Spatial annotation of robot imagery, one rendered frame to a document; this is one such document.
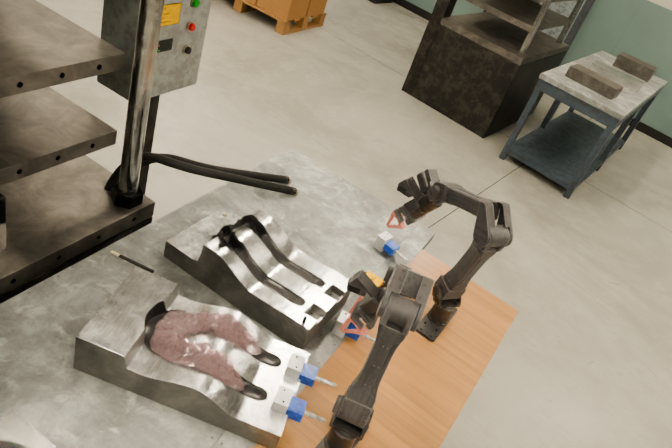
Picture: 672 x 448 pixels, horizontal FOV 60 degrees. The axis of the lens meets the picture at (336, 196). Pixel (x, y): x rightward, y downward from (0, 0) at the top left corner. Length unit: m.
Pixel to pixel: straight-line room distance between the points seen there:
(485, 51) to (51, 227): 4.17
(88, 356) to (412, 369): 0.86
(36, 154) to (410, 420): 1.20
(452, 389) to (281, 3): 4.87
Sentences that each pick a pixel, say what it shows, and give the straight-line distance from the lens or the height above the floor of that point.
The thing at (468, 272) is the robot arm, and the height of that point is 1.04.
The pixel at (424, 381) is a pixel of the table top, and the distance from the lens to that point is 1.73.
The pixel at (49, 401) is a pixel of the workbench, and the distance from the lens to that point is 1.47.
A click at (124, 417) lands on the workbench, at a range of 1.45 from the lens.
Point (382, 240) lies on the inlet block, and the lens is 2.04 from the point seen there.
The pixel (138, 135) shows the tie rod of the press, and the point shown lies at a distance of 1.83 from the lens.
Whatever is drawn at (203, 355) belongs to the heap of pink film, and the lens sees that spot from 1.42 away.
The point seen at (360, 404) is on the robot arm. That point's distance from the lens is 1.38.
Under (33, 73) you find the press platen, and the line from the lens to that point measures 1.58.
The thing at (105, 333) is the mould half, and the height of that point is 0.91.
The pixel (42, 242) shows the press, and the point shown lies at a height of 0.79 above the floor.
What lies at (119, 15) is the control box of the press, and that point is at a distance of 1.91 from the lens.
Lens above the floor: 2.01
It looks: 32 degrees down
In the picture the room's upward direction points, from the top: 20 degrees clockwise
